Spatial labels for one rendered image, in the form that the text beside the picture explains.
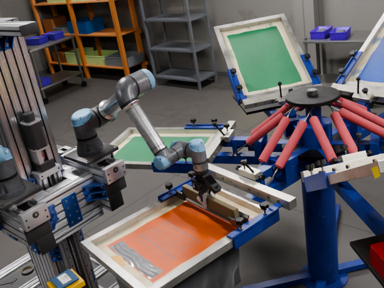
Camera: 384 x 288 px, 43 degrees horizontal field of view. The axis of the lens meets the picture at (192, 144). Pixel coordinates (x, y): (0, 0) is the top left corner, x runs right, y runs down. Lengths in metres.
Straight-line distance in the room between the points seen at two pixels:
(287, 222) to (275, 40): 1.46
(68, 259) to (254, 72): 1.86
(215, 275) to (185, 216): 0.35
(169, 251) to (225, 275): 0.30
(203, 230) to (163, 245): 0.21
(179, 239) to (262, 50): 1.93
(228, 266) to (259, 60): 1.85
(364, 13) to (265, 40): 2.85
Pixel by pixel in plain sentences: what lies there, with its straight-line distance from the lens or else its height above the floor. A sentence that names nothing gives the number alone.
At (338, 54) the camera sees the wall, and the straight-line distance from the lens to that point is 6.87.
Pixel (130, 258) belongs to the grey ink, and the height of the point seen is 0.96.
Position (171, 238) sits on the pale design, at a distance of 2.39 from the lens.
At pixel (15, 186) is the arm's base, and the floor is 1.31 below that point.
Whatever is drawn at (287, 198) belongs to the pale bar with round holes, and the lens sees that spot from 2.40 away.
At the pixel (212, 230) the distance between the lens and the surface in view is 2.39.
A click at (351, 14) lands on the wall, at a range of 6.66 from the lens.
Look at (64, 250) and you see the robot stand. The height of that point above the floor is 0.75.
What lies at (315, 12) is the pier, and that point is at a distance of 6.65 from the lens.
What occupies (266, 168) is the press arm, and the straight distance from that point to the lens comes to 2.69.
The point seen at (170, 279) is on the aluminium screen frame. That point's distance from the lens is 2.09.
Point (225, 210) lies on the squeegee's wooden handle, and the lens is 2.36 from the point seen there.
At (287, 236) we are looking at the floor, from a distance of 3.92.
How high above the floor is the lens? 2.29
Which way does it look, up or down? 24 degrees down
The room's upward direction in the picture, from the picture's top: 10 degrees counter-clockwise
